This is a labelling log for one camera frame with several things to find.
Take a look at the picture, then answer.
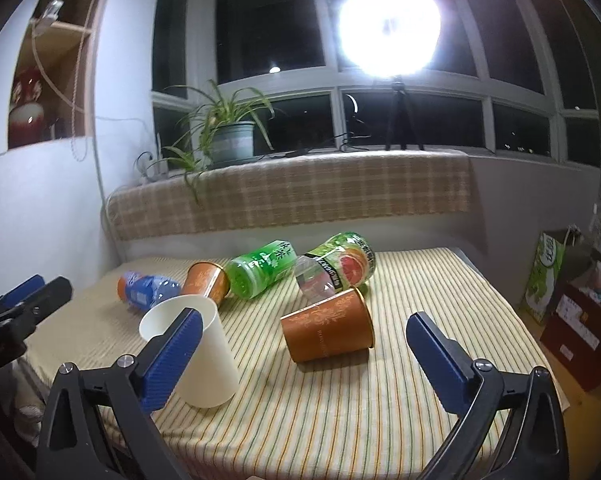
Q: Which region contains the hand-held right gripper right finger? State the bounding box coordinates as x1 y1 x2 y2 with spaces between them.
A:
406 311 569 480

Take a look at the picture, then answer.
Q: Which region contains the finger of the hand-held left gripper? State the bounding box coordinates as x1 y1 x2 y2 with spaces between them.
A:
0 274 47 322
3 276 74 335

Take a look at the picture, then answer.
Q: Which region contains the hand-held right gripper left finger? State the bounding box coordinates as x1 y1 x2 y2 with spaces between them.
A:
35 307 204 480

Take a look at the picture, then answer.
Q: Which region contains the large orange paper cup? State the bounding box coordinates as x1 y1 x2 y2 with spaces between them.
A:
280 286 376 364

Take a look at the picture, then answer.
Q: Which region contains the white paper cup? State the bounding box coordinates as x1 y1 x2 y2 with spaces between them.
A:
139 295 241 409

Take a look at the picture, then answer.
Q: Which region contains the small orange paper cup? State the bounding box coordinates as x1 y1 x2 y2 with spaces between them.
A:
180 261 231 308

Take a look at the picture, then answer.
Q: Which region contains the blue plastic bottle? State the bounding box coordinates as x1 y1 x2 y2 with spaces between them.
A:
117 271 182 309

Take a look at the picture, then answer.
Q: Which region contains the striped tablecloth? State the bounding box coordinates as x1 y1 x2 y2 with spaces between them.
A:
23 246 571 480

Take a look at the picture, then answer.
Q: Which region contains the green plastic bottle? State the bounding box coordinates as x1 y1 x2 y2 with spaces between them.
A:
224 240 297 301

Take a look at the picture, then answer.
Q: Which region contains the clear bottle with grapefruit label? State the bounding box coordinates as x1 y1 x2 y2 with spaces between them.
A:
295 231 377 307

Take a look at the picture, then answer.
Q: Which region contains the dark red cardboard box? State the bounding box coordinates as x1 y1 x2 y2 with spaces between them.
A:
539 260 601 393

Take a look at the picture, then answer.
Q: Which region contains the green paper bag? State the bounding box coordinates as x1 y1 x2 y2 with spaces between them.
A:
523 230 589 323

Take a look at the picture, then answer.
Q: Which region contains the white router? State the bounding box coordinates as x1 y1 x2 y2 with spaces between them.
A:
135 132 171 184

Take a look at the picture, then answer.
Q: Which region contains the red and white vase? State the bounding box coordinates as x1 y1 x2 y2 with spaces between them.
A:
9 67 46 144

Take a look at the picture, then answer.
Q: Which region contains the plaid cloth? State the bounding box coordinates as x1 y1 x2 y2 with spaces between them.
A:
105 152 474 242

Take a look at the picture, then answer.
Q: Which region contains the wooden shelf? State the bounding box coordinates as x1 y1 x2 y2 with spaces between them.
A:
8 0 118 151

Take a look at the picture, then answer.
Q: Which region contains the potted spider plant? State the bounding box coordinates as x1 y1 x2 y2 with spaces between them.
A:
160 79 276 206

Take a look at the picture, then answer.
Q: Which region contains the black tripod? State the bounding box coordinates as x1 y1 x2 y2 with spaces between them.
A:
385 75 425 152

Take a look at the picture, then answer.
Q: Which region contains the clear plastic clip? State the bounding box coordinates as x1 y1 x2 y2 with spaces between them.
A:
30 0 65 36

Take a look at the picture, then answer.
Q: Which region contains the black cable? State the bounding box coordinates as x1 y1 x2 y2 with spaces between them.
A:
268 92 372 159

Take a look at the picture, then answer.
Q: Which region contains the white window frame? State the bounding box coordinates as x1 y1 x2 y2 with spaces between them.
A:
150 0 601 168

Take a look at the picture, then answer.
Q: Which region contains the ring light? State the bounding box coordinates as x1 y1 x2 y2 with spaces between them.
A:
338 0 441 79

